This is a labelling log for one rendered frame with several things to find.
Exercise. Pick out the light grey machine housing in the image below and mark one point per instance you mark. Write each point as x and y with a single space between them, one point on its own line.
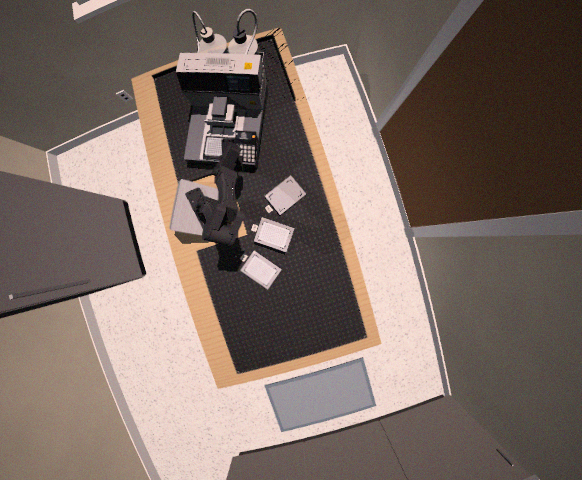
204 77

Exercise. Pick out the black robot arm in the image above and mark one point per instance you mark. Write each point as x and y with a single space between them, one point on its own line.
225 208

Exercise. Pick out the white plastic bottle with black cap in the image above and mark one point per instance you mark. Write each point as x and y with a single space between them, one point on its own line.
240 44
212 43

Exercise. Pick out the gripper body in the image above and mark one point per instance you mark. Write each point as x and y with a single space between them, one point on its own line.
239 167

